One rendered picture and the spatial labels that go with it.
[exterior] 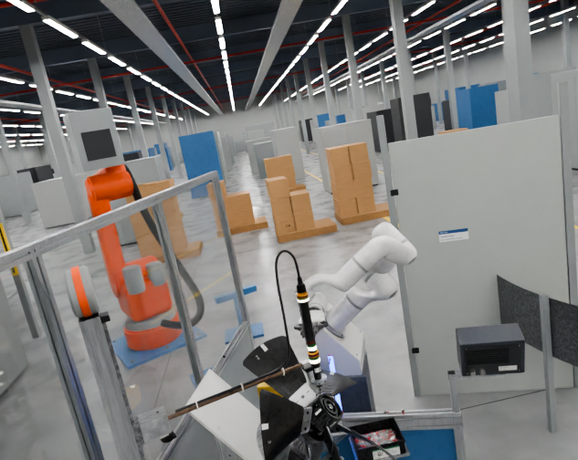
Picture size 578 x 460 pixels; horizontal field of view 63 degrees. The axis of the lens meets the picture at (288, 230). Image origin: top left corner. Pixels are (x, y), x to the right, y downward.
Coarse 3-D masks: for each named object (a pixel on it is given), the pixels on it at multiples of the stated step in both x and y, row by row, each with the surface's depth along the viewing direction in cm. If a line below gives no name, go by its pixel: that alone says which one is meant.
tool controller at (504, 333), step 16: (464, 336) 205; (480, 336) 203; (496, 336) 201; (512, 336) 199; (464, 352) 202; (480, 352) 201; (496, 352) 200; (512, 352) 199; (464, 368) 207; (480, 368) 206; (496, 368) 204; (512, 368) 203
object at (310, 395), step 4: (304, 384) 182; (300, 388) 182; (304, 388) 182; (308, 388) 182; (296, 392) 181; (300, 392) 181; (304, 392) 181; (308, 392) 181; (312, 392) 181; (292, 396) 180; (296, 396) 180; (300, 396) 180; (308, 396) 180; (312, 396) 180; (292, 400) 179; (296, 400) 179; (300, 400) 179; (304, 400) 179; (308, 400) 180; (300, 404) 179; (304, 404) 179
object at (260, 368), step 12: (276, 348) 190; (252, 360) 185; (264, 360) 186; (276, 360) 186; (264, 372) 183; (276, 372) 184; (288, 372) 184; (300, 372) 185; (276, 384) 181; (288, 384) 181; (300, 384) 182; (288, 396) 180
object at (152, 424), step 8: (160, 408) 162; (136, 416) 159; (144, 416) 159; (152, 416) 158; (160, 416) 158; (136, 424) 156; (144, 424) 155; (152, 424) 157; (160, 424) 158; (168, 424) 159; (144, 432) 156; (152, 432) 157; (160, 432) 158; (168, 432) 159; (144, 440) 156
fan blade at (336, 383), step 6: (324, 372) 209; (330, 372) 210; (336, 372) 212; (330, 378) 204; (336, 378) 205; (342, 378) 207; (348, 378) 208; (324, 384) 199; (330, 384) 198; (336, 384) 199; (342, 384) 200; (348, 384) 201; (312, 390) 195; (318, 390) 195; (324, 390) 194; (330, 390) 193; (336, 390) 194; (342, 390) 194
